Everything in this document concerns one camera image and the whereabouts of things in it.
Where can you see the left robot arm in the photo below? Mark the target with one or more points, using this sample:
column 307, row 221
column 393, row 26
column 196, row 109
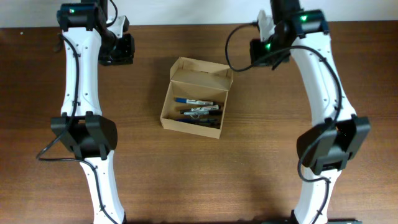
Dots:
column 91, row 38

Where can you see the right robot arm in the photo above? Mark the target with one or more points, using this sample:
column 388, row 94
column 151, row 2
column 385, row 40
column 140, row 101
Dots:
column 337, row 131

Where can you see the blue ballpoint pen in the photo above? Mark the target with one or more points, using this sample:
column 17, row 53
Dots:
column 198, row 120

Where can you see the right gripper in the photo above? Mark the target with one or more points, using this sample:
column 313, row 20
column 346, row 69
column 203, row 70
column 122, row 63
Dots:
column 259, row 54

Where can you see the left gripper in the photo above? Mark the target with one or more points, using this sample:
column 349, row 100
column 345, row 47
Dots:
column 119, row 54

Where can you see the black whiteboard marker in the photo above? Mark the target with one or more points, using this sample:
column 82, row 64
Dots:
column 204, row 108

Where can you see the grey black permanent marker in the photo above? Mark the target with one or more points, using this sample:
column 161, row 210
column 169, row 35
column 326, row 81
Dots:
column 199, row 113

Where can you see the brown cardboard box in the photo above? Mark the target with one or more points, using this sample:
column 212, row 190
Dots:
column 196, row 80

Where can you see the black transparent ballpoint pen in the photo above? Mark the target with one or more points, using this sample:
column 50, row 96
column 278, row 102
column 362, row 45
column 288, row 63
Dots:
column 208, row 124

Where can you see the blue whiteboard marker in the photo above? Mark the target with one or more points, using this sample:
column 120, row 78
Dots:
column 195, row 102

